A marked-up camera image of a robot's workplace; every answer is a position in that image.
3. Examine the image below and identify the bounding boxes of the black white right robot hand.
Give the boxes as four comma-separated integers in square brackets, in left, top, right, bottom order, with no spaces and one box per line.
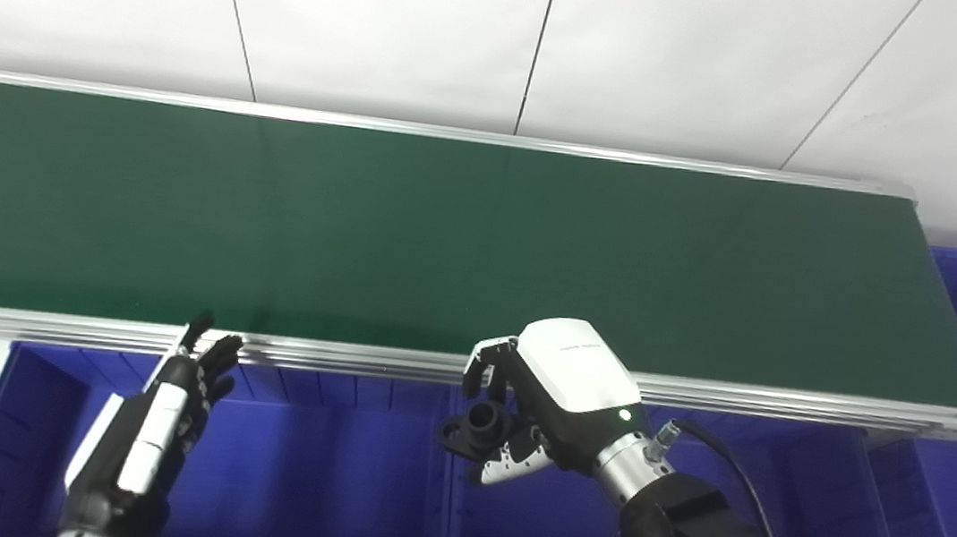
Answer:
[451,306,651,503]

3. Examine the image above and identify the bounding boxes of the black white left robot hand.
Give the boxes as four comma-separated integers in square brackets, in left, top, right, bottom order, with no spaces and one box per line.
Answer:
[58,297,249,537]

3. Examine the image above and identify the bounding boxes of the black flange part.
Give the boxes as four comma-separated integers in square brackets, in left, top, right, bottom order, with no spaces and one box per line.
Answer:
[436,396,518,465]

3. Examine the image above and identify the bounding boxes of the green conveyor belt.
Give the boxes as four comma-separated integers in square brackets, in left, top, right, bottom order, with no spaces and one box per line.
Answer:
[0,81,957,420]
[0,70,957,451]

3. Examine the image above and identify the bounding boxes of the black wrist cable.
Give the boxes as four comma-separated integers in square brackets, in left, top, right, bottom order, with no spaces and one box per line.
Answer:
[645,415,814,537]

